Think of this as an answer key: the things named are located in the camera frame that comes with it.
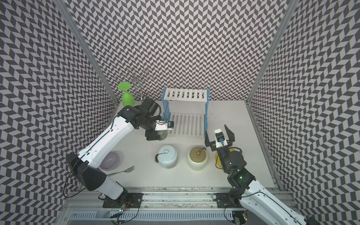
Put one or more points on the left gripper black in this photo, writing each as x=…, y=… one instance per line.
x=152, y=135

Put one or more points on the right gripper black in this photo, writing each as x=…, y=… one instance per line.
x=231, y=136

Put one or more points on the small green tea canister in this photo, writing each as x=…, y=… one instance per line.
x=162, y=135

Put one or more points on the yellow patterned tea canister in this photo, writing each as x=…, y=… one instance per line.
x=218, y=163

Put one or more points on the light blue tea canister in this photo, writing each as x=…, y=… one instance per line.
x=167, y=157

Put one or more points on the cream canister brown lid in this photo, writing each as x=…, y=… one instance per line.
x=197, y=158

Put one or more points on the blue white two-tier shelf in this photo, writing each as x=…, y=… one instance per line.
x=188, y=109

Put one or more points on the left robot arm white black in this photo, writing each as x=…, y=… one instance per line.
x=84, y=166

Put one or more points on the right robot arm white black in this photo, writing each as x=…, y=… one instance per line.
x=247, y=191

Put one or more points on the green plastic wine glass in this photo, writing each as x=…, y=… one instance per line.
x=127, y=98

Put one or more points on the lilac plastic bowl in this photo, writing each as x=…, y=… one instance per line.
x=110, y=162

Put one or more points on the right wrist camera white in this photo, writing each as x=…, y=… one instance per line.
x=220, y=140

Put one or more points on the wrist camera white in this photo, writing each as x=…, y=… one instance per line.
x=164, y=125
x=220, y=140

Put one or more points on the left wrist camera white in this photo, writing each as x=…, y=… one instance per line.
x=164, y=125

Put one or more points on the chrome wire cup stand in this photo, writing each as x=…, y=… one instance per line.
x=136, y=79

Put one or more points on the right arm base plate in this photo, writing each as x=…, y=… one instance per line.
x=222, y=200

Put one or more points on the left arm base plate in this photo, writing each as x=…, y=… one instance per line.
x=130, y=200

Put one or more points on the aluminium front rail frame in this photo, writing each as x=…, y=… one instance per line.
x=158, y=204

